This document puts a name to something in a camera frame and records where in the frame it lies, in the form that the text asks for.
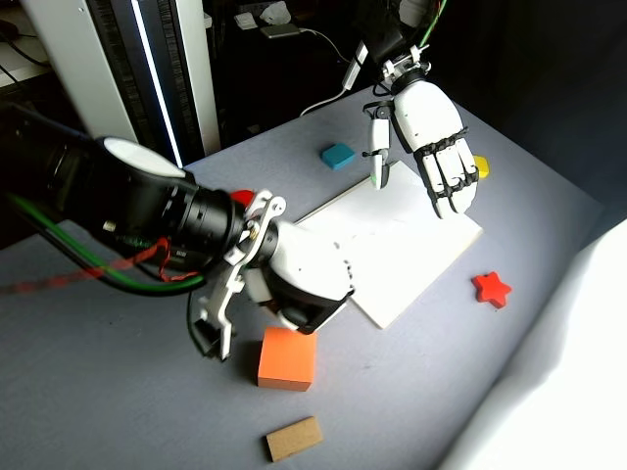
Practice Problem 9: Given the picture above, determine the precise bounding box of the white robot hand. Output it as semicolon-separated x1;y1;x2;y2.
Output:
362;79;480;220
243;218;358;336

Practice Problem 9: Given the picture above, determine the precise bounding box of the orange cube block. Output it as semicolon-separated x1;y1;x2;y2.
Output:
257;326;318;393

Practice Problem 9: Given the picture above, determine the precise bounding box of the blue square block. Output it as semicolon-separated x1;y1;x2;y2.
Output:
320;142;358;171

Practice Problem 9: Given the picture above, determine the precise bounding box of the white cutting board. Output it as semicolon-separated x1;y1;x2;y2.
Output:
293;160;485;330

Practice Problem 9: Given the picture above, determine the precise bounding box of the grey power bank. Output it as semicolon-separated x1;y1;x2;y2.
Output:
259;23;302;41

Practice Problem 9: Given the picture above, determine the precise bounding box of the tan wooden rectangular block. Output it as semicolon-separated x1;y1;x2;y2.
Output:
265;415;325;464

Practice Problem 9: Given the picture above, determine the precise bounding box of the white crumpled object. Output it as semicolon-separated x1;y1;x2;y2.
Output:
258;0;293;25

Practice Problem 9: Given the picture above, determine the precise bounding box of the red star block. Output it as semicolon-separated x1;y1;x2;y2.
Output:
470;271;514;310

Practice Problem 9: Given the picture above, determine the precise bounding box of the grey table cloth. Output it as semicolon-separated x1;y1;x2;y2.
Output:
0;86;606;470

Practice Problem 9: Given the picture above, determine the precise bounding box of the white rounded blurry cover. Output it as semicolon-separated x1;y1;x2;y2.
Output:
435;229;627;470

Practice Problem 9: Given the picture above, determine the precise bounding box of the white black robot column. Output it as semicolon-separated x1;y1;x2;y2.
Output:
19;0;222;168

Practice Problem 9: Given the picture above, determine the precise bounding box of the white adapter with cable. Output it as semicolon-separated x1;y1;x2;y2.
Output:
299;26;370;118

